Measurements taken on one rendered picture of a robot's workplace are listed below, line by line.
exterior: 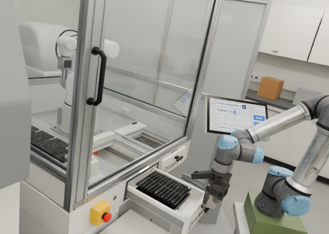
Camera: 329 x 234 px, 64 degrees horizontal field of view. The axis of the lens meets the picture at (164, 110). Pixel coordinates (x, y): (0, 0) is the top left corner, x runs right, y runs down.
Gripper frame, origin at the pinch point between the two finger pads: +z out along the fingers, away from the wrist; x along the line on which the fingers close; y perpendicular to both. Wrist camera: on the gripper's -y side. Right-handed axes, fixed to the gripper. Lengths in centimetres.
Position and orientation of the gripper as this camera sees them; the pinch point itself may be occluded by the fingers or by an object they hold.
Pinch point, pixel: (204, 205)
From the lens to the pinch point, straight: 129.3
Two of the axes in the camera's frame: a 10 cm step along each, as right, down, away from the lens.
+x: 5.1, -1.7, 8.4
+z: -1.9, 9.4, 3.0
